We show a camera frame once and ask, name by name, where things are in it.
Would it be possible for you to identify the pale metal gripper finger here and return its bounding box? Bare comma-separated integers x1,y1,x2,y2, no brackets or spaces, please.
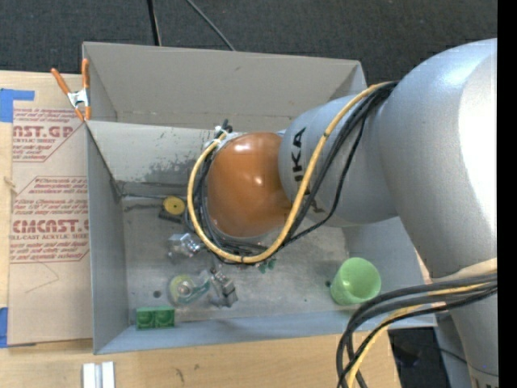
166,233,202,260
208,268,240,309

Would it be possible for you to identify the yellow and black round tool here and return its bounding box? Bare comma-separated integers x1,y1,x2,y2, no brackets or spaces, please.
158,195,187,223

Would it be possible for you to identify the clear tape dispenser, yellow roll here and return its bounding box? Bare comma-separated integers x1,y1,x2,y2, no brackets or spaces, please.
166,271,212,309

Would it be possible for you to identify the grey metal bin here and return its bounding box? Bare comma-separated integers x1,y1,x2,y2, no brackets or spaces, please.
82,41,438,356

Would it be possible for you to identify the green toy brick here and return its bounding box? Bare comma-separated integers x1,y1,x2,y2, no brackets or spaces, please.
135,306,176,331

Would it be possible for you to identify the light green plastic cup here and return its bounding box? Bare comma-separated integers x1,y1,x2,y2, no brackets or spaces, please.
330,256,382,307

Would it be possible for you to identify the brown cardboard board, red print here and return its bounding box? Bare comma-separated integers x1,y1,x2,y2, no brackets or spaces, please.
0,70,95,348

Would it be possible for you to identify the black cylinder on white bracket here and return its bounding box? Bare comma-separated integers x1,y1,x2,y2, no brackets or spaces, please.
213,118,234,140

